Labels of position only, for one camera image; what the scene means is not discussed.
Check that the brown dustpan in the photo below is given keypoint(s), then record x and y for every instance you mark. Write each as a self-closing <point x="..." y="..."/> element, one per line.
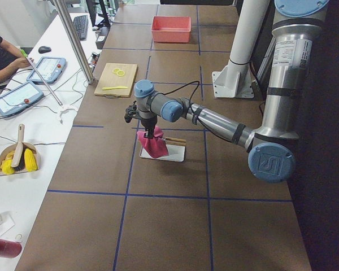
<point x="12" y="147"/>

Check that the near blue teach pendant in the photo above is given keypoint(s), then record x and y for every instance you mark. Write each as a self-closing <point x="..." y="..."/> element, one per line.
<point x="20" y="98"/>

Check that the lemon slice near knife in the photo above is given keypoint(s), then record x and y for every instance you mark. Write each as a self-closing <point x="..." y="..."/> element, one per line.
<point x="120" y="73"/>

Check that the pink plastic bin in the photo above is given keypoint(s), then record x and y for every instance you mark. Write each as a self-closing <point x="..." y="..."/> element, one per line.
<point x="171" y="29"/>

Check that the red cylinder bottle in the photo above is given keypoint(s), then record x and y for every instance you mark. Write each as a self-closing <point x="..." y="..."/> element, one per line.
<point x="9" y="249"/>

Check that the inner wooden rack rod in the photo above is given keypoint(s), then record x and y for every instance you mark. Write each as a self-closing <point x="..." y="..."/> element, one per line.
<point x="175" y="139"/>

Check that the beige hand brush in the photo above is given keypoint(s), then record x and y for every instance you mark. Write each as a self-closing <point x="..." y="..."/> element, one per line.
<point x="18" y="159"/>

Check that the yellow plastic knife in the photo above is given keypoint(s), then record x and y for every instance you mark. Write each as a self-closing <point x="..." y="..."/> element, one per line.
<point x="114" y="87"/>

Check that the blue teach pendant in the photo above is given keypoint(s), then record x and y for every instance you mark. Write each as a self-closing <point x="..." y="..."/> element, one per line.
<point x="20" y="98"/>
<point x="51" y="68"/>

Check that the wooden rack rod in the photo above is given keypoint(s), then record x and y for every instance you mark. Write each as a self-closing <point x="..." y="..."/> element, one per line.
<point x="175" y="139"/>
<point x="175" y="143"/>

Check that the silver metal rod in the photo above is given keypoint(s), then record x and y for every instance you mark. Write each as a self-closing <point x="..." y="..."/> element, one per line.
<point x="44" y="81"/>

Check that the outer wooden rack rod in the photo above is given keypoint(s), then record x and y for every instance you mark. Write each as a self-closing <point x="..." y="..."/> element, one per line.
<point x="175" y="143"/>

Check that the white towel rack tray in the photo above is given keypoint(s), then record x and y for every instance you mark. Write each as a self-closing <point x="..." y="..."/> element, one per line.
<point x="176" y="153"/>

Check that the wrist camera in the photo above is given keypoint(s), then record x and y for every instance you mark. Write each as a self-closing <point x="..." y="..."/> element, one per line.
<point x="131" y="113"/>

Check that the seated person in black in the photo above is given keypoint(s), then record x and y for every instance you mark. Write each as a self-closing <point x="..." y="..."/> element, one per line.
<point x="11" y="59"/>

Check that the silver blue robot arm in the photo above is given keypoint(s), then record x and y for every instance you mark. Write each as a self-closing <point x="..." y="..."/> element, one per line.
<point x="296" y="25"/>

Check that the aluminium frame post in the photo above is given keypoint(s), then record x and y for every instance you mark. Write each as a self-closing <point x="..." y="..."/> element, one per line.
<point x="74" y="40"/>

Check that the pink grey cleaning cloth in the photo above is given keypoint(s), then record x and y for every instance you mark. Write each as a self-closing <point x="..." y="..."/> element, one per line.
<point x="156" y="146"/>

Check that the far blue teach pendant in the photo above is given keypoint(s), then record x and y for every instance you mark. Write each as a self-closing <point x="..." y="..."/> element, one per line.
<point x="51" y="68"/>

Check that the black computer mouse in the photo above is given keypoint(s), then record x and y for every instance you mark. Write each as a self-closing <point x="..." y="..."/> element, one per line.
<point x="44" y="49"/>

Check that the black computer keyboard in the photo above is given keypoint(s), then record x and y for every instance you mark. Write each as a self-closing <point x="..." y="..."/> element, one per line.
<point x="81" y="26"/>

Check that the bamboo cutting board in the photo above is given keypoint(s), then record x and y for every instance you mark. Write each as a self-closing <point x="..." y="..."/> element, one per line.
<point x="108" y="78"/>

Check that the yellow cloth in dustpan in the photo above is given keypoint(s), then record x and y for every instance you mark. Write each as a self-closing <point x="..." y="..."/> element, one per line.
<point x="27" y="163"/>

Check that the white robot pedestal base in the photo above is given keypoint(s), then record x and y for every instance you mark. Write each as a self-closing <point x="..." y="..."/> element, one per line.
<point x="234" y="81"/>

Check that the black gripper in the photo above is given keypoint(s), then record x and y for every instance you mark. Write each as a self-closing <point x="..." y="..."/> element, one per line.
<point x="148" y="123"/>

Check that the black monitor stand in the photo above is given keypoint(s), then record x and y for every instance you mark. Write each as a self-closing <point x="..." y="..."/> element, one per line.
<point x="98" y="8"/>

